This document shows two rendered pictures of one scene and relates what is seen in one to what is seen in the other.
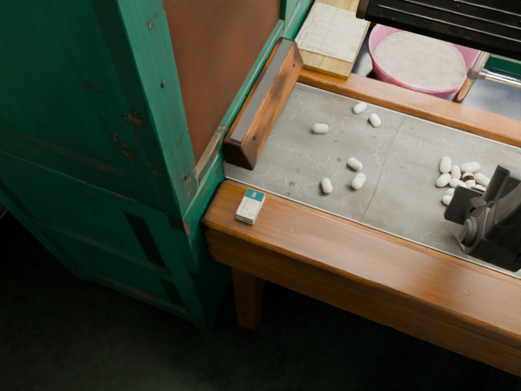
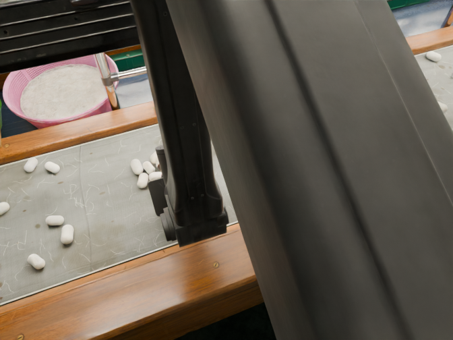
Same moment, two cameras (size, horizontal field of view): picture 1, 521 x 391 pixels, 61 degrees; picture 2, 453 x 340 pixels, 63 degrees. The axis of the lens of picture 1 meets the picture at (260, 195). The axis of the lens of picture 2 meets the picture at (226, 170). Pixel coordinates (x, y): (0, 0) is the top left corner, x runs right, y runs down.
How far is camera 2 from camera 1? 24 cm
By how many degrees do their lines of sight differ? 24
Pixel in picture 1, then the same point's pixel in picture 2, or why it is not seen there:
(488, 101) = (145, 93)
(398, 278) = (154, 299)
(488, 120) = (147, 110)
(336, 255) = (83, 326)
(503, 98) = not seen: hidden behind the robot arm
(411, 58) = (58, 94)
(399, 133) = (82, 164)
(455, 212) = (162, 205)
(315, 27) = not seen: outside the picture
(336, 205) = (59, 272)
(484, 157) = not seen: hidden behind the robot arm
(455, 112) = (118, 118)
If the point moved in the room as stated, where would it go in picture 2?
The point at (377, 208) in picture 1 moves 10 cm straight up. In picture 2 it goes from (100, 246) to (84, 219)
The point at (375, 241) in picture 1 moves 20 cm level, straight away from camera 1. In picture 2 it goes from (113, 281) to (113, 182)
